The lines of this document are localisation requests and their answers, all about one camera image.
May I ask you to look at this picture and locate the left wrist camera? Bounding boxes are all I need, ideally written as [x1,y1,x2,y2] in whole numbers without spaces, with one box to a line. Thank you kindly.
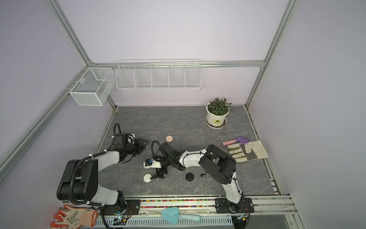
[114,133,135,146]

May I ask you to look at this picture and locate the red white garden glove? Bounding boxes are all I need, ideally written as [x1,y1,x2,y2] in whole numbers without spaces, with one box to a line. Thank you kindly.
[51,204,98,229]

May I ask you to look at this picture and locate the teal garden trowel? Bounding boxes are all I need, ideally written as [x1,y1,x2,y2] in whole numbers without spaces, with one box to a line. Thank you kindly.
[161,207,201,224]

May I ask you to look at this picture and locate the small white mesh basket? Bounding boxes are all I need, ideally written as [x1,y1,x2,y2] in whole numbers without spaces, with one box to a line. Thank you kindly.
[70,67,116,106]

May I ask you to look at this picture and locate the white vented cable duct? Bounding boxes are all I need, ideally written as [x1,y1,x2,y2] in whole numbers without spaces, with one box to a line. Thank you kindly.
[94,216,234,228]

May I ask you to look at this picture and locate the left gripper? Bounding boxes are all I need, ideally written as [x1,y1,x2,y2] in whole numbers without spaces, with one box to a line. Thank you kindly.
[124,138,150,156]

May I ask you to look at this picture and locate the long white wire basket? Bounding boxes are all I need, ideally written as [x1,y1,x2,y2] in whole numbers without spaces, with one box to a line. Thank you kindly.
[115,59,202,90]

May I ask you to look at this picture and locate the purple pink garden scoop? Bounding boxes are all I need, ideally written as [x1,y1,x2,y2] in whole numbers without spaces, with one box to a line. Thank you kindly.
[222,136,250,146]

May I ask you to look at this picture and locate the pink earbud charging case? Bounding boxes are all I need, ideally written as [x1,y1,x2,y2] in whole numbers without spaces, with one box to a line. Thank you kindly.
[165,135,173,143]

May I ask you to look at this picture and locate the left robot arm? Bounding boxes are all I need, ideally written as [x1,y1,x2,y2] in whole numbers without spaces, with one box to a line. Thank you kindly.
[56,123,149,209]

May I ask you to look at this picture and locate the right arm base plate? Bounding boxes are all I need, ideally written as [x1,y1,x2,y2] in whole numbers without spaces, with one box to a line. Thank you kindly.
[215,197,254,214]

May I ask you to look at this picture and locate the potted green plant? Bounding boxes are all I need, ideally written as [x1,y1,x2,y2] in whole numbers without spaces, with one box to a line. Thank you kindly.
[205,97,233,129]

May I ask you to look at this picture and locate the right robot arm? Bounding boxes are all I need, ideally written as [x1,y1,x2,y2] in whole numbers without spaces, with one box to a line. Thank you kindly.
[144,140,254,214]

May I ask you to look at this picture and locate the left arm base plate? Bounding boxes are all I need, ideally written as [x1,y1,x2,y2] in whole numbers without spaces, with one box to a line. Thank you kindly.
[102,199,141,216]

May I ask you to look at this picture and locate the beige grey work glove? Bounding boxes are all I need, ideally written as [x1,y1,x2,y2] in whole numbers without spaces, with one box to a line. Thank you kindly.
[227,141,269,162]

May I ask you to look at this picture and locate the black earbud charging case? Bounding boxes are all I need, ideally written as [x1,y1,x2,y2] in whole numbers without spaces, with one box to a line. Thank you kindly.
[185,172,194,181]

